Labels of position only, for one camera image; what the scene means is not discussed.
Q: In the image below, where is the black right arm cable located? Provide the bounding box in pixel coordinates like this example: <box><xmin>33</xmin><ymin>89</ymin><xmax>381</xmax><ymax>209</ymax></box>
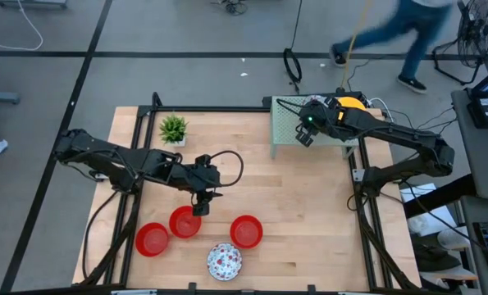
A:
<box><xmin>275</xmin><ymin>97</ymin><xmax>310</xmax><ymax>120</ymax></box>

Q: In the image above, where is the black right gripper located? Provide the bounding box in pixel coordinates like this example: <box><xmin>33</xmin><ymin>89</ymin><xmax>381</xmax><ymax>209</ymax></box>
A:
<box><xmin>295</xmin><ymin>97</ymin><xmax>346</xmax><ymax>148</ymax></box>

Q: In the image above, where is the black cable bundle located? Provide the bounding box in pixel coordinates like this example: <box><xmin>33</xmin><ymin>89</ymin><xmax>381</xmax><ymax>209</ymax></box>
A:
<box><xmin>217</xmin><ymin>0</ymin><xmax>249</xmax><ymax>17</ymax></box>

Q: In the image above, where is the black diagonal beam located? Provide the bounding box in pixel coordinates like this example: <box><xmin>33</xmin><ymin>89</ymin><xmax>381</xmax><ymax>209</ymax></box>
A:
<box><xmin>403</xmin><ymin>174</ymin><xmax>477</xmax><ymax>219</ymax></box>

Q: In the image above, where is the yellow hanging cable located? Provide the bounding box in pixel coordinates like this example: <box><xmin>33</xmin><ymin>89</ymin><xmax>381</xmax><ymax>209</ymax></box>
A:
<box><xmin>340</xmin><ymin>0</ymin><xmax>374</xmax><ymax>92</ymax></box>

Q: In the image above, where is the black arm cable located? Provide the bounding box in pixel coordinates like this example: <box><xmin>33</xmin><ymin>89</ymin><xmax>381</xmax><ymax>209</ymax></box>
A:
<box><xmin>275</xmin><ymin>97</ymin><xmax>310</xmax><ymax>120</ymax></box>
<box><xmin>204</xmin><ymin>149</ymin><xmax>245</xmax><ymax>188</ymax></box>

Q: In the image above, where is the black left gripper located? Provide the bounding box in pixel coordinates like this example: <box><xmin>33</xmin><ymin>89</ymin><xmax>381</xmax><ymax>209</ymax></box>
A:
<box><xmin>176</xmin><ymin>153</ymin><xmax>225</xmax><ymax>217</ymax></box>

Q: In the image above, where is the black hanging cable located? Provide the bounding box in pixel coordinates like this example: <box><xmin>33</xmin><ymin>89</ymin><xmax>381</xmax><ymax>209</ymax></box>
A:
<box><xmin>283</xmin><ymin>0</ymin><xmax>304</xmax><ymax>94</ymax></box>

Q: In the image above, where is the red plastic mini bowl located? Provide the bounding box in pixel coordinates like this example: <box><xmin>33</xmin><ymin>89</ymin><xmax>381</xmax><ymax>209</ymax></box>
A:
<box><xmin>168</xmin><ymin>205</ymin><xmax>203</xmax><ymax>239</ymax></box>
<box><xmin>135</xmin><ymin>222</ymin><xmax>171</xmax><ymax>258</ymax></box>
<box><xmin>229</xmin><ymin>214</ymin><xmax>264</xmax><ymax>250</ymax></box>

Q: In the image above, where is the white cable by shelf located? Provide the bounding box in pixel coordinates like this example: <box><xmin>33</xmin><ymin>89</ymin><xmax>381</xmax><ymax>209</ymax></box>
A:
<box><xmin>366</xmin><ymin>97</ymin><xmax>396</xmax><ymax>135</ymax></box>

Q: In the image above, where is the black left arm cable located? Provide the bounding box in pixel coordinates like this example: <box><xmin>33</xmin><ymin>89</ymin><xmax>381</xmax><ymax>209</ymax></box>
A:
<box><xmin>204</xmin><ymin>149</ymin><xmax>245</xmax><ymax>188</ymax></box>

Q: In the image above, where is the black floor fan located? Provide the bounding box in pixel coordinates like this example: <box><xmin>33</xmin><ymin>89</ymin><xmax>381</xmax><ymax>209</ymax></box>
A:
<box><xmin>431</xmin><ymin>0</ymin><xmax>488</xmax><ymax>87</ymax></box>

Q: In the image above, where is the white floor cable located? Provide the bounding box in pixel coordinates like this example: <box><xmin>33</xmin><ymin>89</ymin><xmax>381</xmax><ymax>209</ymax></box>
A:
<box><xmin>0</xmin><ymin>0</ymin><xmax>44</xmax><ymax>52</ymax></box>

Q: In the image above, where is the yellow mini bowl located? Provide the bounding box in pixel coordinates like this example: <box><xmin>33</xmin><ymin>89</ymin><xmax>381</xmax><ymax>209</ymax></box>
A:
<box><xmin>335</xmin><ymin>96</ymin><xmax>367</xmax><ymax>112</ymax></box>

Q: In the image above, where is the black cable along frame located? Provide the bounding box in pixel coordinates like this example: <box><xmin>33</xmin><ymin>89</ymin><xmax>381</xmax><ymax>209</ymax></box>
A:
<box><xmin>81</xmin><ymin>190</ymin><xmax>121</xmax><ymax>283</ymax></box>

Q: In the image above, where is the green plant in white pot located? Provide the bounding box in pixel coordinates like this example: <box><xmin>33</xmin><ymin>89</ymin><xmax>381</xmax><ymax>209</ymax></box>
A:
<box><xmin>158</xmin><ymin>113</ymin><xmax>189</xmax><ymax>148</ymax></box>

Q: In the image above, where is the grey desk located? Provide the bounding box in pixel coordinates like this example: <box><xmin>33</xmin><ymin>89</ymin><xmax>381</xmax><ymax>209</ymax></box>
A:
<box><xmin>458</xmin><ymin>195</ymin><xmax>488</xmax><ymax>295</ymax></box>
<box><xmin>450</xmin><ymin>88</ymin><xmax>488</xmax><ymax>202</ymax></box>

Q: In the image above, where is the black aluminium table frame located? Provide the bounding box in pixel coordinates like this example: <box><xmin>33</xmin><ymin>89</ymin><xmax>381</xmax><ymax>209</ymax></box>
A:
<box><xmin>79</xmin><ymin>92</ymin><xmax>423</xmax><ymax>295</ymax></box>

